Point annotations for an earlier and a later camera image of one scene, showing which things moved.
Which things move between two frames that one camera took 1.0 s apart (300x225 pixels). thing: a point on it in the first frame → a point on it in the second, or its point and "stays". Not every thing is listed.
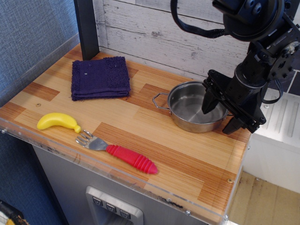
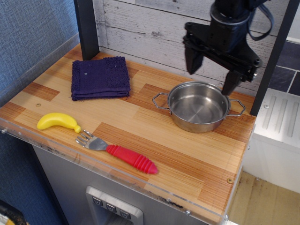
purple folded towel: (107, 77) stays
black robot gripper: (241, 96) → (223, 42)
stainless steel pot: (185, 103) stays
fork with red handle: (91, 142) stays
